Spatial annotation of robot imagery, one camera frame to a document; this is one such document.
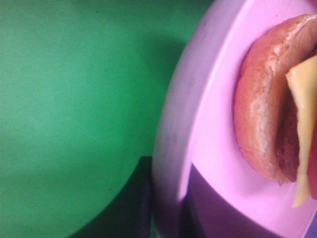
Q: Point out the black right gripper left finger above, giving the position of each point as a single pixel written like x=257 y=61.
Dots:
x=130 y=212

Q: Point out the pink round plate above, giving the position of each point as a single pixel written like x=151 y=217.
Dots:
x=196 y=125

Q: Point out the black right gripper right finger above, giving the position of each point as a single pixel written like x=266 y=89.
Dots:
x=255 y=209

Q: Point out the burger with lettuce and cheese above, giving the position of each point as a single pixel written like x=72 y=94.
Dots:
x=275 y=105

